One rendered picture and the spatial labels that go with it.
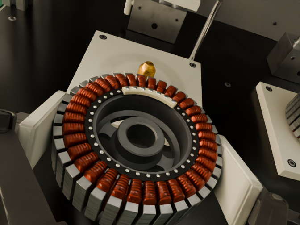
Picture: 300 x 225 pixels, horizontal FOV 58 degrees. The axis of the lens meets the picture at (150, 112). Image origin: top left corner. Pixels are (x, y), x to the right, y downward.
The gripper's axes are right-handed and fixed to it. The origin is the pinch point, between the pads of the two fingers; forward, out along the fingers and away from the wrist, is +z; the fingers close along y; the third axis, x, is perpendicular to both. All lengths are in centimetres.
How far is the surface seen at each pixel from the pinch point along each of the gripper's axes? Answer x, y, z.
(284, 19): 16.5, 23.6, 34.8
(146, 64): 3.6, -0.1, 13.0
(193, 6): 10.7, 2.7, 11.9
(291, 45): 11.4, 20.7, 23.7
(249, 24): 13.9, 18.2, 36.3
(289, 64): 8.9, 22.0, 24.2
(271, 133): 0.0, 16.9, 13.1
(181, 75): 3.2, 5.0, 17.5
